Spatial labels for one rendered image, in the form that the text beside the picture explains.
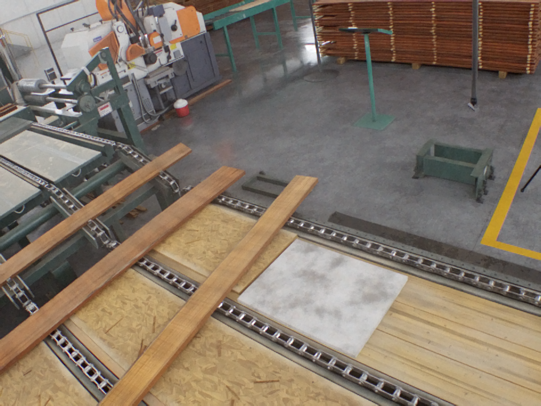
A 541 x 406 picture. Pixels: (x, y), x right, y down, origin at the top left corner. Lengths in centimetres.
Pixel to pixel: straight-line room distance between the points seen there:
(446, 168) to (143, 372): 300
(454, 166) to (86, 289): 301
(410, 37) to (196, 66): 364
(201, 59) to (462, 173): 525
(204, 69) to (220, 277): 607
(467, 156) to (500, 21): 286
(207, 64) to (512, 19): 501
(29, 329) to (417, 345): 179
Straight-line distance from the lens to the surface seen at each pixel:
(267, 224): 219
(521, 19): 637
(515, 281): 192
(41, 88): 618
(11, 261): 277
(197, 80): 765
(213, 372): 170
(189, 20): 730
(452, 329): 172
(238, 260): 203
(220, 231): 232
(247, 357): 169
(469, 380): 160
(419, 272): 191
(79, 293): 230
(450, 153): 408
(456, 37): 666
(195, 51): 760
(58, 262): 286
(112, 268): 233
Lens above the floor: 217
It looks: 34 degrees down
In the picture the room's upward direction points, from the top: 13 degrees counter-clockwise
